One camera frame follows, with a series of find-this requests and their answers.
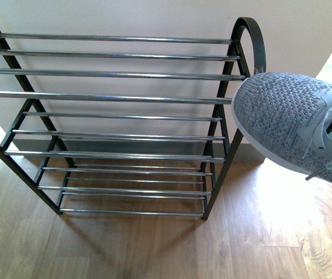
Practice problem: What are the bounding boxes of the grey knit sneaker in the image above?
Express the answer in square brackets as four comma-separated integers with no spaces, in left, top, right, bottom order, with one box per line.
[232,73,332,183]

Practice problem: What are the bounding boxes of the black metal shoe rack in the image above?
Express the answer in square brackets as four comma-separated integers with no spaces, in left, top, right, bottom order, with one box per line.
[0,17,266,219]

